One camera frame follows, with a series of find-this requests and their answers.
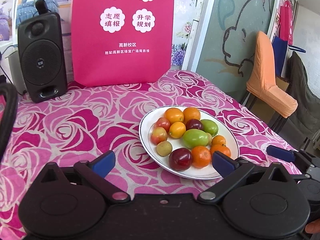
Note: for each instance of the black speaker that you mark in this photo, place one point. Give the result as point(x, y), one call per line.
point(41, 53)

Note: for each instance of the tan longan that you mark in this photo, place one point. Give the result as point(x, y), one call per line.
point(164, 148)
point(209, 139)

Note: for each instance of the pink tote bag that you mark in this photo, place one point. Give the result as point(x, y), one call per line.
point(117, 42)

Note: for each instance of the yellow orange fruit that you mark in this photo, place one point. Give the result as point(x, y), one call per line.
point(177, 130)

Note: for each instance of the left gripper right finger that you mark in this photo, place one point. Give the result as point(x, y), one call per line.
point(234, 174)

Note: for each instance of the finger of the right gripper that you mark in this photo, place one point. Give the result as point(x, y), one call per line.
point(304, 161)

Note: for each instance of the blue bag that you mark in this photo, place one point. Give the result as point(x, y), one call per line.
point(280, 50)

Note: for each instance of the white round plate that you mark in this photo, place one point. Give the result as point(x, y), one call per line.
point(146, 126)

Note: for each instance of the orange mandarin pile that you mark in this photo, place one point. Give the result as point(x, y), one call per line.
point(201, 156)
point(219, 140)
point(221, 148)

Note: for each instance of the orange on plate right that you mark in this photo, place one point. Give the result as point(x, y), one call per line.
point(191, 113)

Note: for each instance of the pink hanging bag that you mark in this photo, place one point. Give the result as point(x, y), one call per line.
point(286, 23)

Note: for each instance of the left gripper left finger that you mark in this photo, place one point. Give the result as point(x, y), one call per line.
point(94, 173)

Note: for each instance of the person's right hand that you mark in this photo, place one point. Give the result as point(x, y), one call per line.
point(313, 227)

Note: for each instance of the orange on plate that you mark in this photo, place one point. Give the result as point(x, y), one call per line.
point(173, 115)
point(191, 113)

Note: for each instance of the pink rose tablecloth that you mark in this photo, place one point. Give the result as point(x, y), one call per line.
point(86, 122)

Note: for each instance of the red yellow apple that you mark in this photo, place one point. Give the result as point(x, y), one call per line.
point(158, 135)

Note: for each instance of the orange covered chair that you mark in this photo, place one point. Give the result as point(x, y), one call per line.
point(262, 82)

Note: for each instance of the orange mandarin top pile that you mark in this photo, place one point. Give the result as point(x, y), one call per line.
point(201, 156)

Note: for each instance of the orange on plate left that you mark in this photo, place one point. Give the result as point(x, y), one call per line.
point(173, 115)

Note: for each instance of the white appliance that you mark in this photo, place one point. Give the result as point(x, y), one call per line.
point(16, 72)

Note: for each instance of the dark green jacket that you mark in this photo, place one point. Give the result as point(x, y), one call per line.
point(303, 124)

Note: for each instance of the small green fruit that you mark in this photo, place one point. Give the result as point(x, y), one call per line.
point(210, 127)

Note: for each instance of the large green fruit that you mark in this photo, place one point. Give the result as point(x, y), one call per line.
point(194, 137)

